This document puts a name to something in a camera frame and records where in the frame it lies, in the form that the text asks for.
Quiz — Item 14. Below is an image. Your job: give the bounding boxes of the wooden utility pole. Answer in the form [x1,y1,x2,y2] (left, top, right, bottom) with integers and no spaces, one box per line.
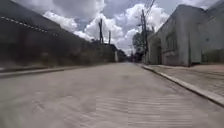
[97,18,104,45]
[107,30,112,46]

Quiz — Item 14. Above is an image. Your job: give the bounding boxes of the grey concrete road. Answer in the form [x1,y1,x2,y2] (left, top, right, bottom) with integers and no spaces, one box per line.
[0,62,224,128]

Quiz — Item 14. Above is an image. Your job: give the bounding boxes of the green tree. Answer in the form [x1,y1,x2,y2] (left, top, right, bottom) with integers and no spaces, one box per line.
[131,31,146,54]

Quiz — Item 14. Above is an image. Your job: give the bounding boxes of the tall utility pole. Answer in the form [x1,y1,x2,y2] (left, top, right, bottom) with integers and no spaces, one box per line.
[139,8,150,64]

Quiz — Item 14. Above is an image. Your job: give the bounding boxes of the grey concrete sidewalk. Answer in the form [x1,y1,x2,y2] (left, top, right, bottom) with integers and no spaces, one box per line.
[0,63,101,80]

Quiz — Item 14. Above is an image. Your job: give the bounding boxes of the grey concrete building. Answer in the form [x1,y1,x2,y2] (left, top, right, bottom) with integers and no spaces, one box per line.
[147,0,224,67]

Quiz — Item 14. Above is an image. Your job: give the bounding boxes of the raised concrete sidewalk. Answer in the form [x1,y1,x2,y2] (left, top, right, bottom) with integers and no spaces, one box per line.
[137,62,224,108]

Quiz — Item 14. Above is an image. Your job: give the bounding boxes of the overhead wires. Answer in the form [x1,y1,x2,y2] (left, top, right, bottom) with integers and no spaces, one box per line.
[143,0,158,19]

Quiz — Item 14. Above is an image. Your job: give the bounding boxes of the long dark wall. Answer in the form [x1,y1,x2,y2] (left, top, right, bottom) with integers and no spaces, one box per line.
[0,0,118,70]

